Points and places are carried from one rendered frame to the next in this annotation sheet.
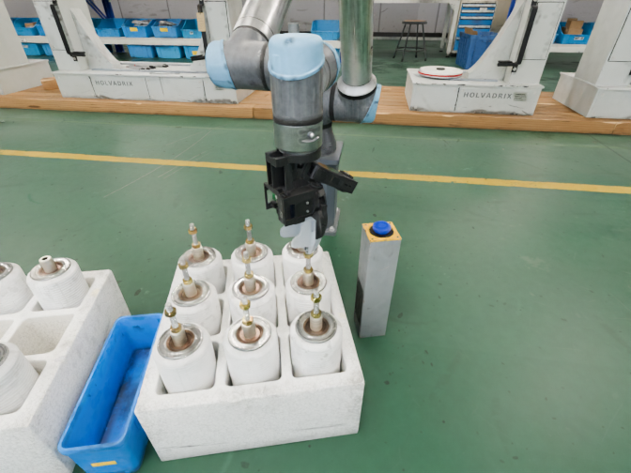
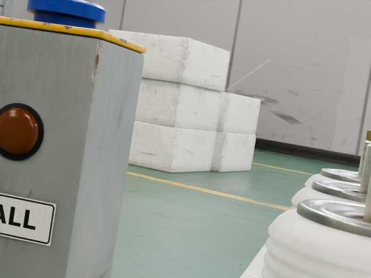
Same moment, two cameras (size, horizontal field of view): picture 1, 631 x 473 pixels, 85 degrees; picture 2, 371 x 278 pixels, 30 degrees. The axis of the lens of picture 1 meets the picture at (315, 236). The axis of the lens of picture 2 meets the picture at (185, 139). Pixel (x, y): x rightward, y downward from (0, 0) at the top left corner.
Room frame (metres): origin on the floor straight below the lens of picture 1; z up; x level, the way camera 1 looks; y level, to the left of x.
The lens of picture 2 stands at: (0.94, 0.05, 0.29)
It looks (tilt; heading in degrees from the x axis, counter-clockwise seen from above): 3 degrees down; 201
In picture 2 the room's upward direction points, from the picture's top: 9 degrees clockwise
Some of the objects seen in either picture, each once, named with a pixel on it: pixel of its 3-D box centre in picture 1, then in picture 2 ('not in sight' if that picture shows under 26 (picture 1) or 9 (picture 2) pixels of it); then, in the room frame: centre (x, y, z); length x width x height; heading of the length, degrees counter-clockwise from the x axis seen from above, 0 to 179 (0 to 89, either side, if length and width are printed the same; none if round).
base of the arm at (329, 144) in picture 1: (315, 134); not in sight; (1.17, 0.00, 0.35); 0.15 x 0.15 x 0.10
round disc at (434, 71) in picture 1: (439, 71); not in sight; (2.71, -0.89, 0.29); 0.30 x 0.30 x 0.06
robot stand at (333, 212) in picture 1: (315, 187); not in sight; (1.17, 0.00, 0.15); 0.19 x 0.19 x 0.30; 82
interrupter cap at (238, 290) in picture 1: (251, 287); not in sight; (0.52, 0.13, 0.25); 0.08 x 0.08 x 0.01
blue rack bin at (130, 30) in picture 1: (143, 27); not in sight; (5.87, 2.51, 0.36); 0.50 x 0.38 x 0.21; 172
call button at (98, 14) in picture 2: (381, 228); (65, 20); (0.64, -0.15, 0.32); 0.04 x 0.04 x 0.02
